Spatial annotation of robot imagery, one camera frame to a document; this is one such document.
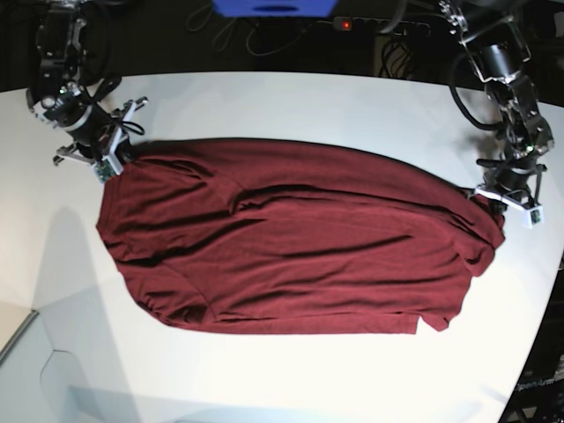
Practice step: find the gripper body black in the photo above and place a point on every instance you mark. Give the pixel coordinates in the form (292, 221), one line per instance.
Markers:
(511, 174)
(79, 114)

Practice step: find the dark red t-shirt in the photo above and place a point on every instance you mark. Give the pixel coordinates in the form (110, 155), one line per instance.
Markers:
(268, 237)

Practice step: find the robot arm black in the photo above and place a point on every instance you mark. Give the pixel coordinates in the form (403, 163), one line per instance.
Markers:
(60, 44)
(493, 45)

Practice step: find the blue box at top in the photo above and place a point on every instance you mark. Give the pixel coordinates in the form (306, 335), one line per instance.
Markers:
(274, 8)

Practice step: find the black power strip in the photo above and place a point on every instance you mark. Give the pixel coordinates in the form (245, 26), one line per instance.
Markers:
(403, 28)

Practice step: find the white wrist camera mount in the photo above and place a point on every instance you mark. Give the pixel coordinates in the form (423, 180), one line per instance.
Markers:
(107, 168)
(533, 216)

